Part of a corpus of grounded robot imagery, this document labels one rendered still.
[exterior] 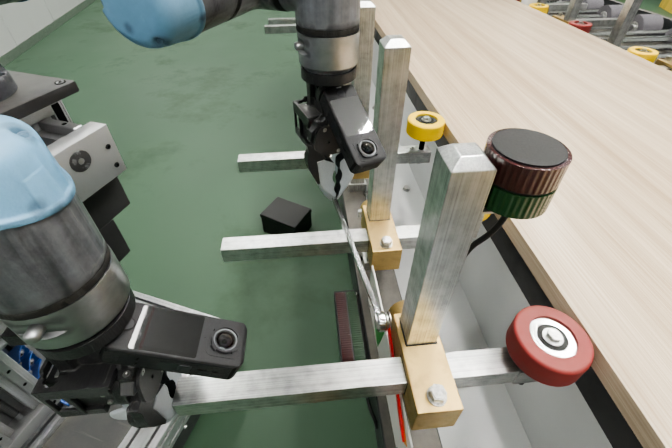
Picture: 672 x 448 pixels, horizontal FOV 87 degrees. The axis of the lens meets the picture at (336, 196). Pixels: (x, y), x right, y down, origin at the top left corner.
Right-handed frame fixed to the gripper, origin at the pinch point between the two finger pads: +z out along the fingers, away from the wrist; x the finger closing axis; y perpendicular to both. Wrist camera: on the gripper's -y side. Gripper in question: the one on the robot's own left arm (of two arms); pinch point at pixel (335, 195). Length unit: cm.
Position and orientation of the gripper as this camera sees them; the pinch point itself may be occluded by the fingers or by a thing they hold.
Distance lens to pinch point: 56.5
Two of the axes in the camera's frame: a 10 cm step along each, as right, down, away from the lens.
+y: -4.3, -5.8, 6.9
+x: -9.0, 2.8, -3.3
